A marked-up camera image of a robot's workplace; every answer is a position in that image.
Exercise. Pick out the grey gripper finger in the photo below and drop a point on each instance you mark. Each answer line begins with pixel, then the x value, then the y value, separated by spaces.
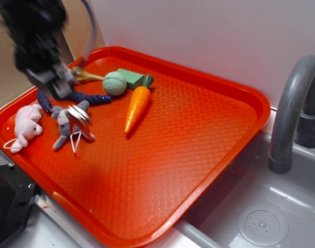
pixel 64 86
pixel 45 81

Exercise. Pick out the pink plush pig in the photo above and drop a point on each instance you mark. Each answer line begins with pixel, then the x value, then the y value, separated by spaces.
pixel 26 127

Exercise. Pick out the grey toy sink basin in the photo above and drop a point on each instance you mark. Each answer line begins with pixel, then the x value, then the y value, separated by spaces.
pixel 250 206

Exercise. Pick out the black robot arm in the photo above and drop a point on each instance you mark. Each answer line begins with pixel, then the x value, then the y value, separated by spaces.
pixel 34 27

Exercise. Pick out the orange toy carrot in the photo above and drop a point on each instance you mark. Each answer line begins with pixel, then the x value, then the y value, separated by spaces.
pixel 139 101

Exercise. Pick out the grey toy faucet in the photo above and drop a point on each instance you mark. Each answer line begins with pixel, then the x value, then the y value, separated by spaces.
pixel 295 117

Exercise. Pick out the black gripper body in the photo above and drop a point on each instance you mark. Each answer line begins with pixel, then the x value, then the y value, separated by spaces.
pixel 38 53

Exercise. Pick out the blue rope toy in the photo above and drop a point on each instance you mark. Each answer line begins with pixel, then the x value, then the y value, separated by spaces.
pixel 77 96

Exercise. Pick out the grey plush mouse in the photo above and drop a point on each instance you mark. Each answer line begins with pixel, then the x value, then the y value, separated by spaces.
pixel 59 114

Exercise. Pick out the green golf ball toy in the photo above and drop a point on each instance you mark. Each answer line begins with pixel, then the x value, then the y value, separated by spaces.
pixel 114 83

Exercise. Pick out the green rectangular block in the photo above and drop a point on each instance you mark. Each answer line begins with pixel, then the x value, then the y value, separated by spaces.
pixel 133 79

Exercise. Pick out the silver key bunch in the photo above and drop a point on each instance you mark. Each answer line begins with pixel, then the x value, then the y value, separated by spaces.
pixel 78 118

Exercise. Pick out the orange plastic tray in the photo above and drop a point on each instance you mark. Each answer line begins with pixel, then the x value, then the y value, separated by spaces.
pixel 128 190

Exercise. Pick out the tan conch shell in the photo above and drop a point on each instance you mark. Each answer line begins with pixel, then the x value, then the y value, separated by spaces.
pixel 83 76

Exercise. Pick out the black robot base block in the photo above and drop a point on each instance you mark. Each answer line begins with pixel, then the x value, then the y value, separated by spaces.
pixel 17 196

